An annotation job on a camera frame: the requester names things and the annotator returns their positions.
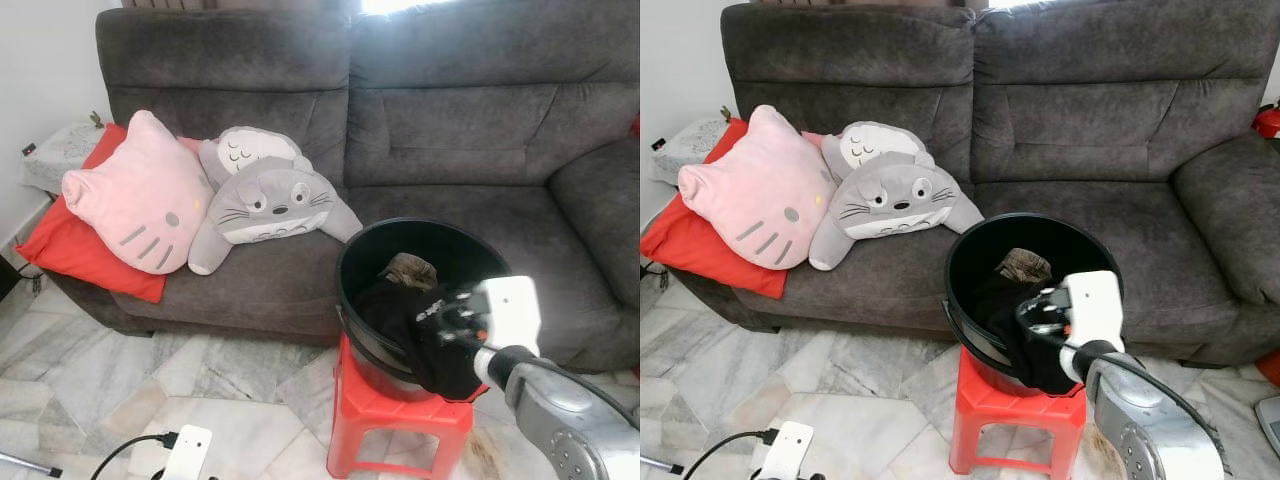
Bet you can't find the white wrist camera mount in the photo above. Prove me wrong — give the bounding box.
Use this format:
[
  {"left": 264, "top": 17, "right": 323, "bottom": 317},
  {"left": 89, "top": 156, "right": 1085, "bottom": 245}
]
[
  {"left": 1060, "top": 270, "right": 1126, "bottom": 353},
  {"left": 765, "top": 420, "right": 816, "bottom": 480},
  {"left": 163, "top": 425, "right": 214, "bottom": 480},
  {"left": 470, "top": 277, "right": 542, "bottom": 358}
]

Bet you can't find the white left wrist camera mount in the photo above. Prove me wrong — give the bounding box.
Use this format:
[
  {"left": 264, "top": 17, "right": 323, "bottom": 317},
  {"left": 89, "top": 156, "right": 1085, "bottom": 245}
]
[
  {"left": 163, "top": 425, "right": 214, "bottom": 480},
  {"left": 765, "top": 420, "right": 816, "bottom": 480}
]

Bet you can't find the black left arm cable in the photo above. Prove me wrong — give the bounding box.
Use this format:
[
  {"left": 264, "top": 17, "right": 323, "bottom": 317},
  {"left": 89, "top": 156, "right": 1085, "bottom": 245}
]
[
  {"left": 90, "top": 432, "right": 179, "bottom": 480},
  {"left": 690, "top": 428, "right": 781, "bottom": 480}
]

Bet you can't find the black garment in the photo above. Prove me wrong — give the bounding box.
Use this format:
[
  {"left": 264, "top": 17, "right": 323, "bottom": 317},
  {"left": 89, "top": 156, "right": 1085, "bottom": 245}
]
[
  {"left": 968, "top": 275, "right": 1086, "bottom": 396},
  {"left": 355, "top": 278, "right": 486, "bottom": 401}
]

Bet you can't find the red cushion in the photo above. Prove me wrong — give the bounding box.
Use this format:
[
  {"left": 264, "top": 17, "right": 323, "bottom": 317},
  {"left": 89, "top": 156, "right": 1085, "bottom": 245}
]
[
  {"left": 640, "top": 117, "right": 831, "bottom": 299},
  {"left": 15, "top": 122, "right": 206, "bottom": 304}
]

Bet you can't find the grey Totoro plush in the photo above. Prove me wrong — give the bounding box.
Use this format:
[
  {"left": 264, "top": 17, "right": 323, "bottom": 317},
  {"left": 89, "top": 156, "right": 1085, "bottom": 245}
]
[
  {"left": 808, "top": 150, "right": 986, "bottom": 271},
  {"left": 187, "top": 155, "right": 364, "bottom": 276}
]

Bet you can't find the sleeping Totoro plush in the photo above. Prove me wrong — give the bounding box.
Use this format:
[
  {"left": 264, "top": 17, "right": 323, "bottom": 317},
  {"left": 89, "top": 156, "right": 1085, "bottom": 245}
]
[
  {"left": 198, "top": 125, "right": 306, "bottom": 191},
  {"left": 820, "top": 120, "right": 936, "bottom": 186}
]

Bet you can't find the red plastic stool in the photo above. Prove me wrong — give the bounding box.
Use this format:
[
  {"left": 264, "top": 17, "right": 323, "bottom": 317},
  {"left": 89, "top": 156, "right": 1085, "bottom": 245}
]
[
  {"left": 948, "top": 345, "right": 1088, "bottom": 476},
  {"left": 326, "top": 332, "right": 476, "bottom": 480}
]

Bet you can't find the pink cat face pillow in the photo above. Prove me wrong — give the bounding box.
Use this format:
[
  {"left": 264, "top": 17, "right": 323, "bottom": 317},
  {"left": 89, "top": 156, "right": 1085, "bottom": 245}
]
[
  {"left": 678, "top": 104, "right": 836, "bottom": 271},
  {"left": 60, "top": 110, "right": 214, "bottom": 276}
]

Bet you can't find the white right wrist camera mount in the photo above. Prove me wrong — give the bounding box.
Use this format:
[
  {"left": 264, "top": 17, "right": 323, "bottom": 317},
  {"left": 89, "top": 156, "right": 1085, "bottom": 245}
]
[
  {"left": 470, "top": 277, "right": 542, "bottom": 358},
  {"left": 1060, "top": 270, "right": 1126, "bottom": 353}
]

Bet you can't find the black plastic bucket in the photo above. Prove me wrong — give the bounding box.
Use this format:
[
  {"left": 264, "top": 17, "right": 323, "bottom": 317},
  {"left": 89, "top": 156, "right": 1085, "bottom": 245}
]
[
  {"left": 943, "top": 212, "right": 1123, "bottom": 398},
  {"left": 335, "top": 217, "right": 513, "bottom": 403}
]

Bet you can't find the brown patterned cloth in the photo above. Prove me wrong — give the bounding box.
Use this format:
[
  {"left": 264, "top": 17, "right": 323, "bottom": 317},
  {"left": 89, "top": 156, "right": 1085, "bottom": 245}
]
[
  {"left": 378, "top": 253, "right": 439, "bottom": 293},
  {"left": 995, "top": 247, "right": 1054, "bottom": 286}
]

